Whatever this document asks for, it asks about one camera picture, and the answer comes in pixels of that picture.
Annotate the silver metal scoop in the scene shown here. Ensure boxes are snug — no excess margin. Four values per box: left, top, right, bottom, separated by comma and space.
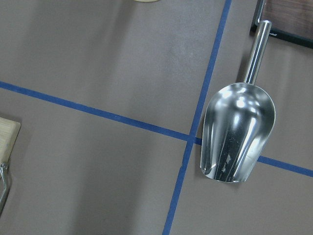
200, 20, 276, 183

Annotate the bamboo cutting board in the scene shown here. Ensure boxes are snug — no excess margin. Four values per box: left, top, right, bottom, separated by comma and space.
0, 118, 21, 163

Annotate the metal cutting board handle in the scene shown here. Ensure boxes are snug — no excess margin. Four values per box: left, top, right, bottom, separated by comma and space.
0, 162, 10, 214

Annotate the dark wooden framed board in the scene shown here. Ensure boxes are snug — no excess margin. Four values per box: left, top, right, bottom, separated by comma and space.
250, 0, 313, 48

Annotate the tan round object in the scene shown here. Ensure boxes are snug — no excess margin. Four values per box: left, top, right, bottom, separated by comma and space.
135, 0, 159, 2

